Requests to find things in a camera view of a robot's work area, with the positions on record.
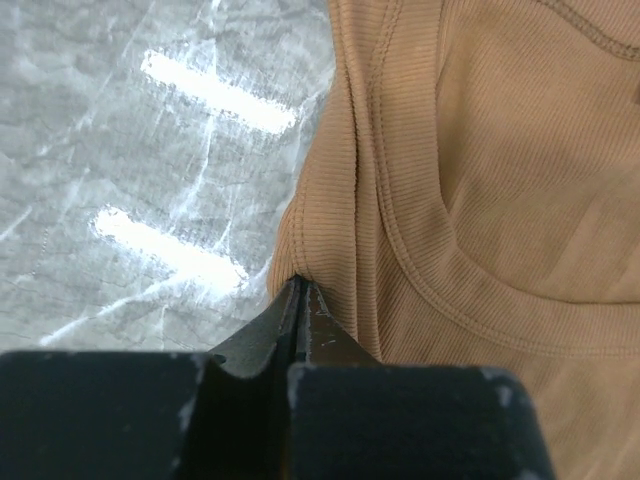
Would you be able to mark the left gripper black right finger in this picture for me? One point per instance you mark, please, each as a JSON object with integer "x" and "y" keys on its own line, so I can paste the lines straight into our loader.
{"x": 352, "y": 417}

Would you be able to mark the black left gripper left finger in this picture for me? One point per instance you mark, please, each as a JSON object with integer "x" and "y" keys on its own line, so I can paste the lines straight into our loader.
{"x": 218, "y": 414}

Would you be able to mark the mustard garment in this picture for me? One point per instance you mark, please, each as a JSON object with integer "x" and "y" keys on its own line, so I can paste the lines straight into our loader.
{"x": 471, "y": 196}

